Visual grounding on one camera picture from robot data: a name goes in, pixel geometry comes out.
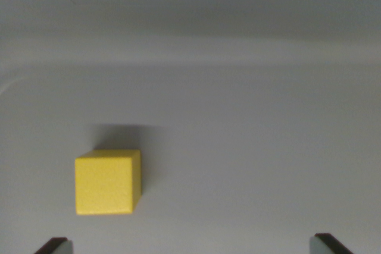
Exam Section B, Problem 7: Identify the yellow cube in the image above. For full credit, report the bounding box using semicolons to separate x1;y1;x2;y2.
74;149;142;216

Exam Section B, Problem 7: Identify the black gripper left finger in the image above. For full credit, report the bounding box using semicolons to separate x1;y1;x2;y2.
33;237;73;254

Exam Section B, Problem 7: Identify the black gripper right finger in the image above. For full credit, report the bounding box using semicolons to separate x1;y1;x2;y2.
309;233;355;254

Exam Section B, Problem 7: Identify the grey plastic bin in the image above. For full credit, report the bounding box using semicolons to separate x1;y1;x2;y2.
0;0;381;254

